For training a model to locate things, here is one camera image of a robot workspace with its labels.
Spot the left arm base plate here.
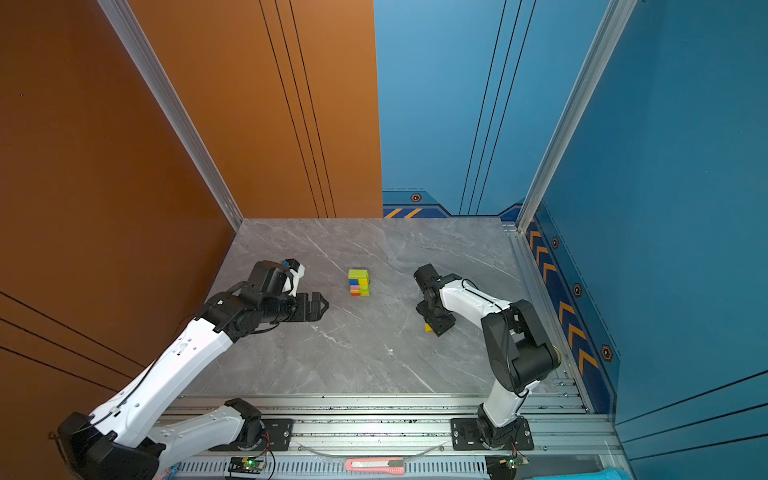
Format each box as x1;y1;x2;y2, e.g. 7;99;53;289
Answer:
209;418;294;453

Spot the pink utility knife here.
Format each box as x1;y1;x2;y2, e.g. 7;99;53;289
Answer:
344;457;405;476

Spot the right small circuit board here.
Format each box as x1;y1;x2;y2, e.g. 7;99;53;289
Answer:
499;456;529;470

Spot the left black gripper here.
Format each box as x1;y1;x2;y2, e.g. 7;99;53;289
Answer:
262;289;331;326

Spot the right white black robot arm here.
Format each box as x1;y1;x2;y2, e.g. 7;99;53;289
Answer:
414;264;562;451

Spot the green circuit board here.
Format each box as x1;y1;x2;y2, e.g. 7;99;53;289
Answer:
227;457;268;476

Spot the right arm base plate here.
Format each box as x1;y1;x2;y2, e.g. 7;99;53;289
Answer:
451;417;535;451

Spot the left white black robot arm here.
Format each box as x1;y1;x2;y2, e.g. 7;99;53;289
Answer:
51;284;329;479

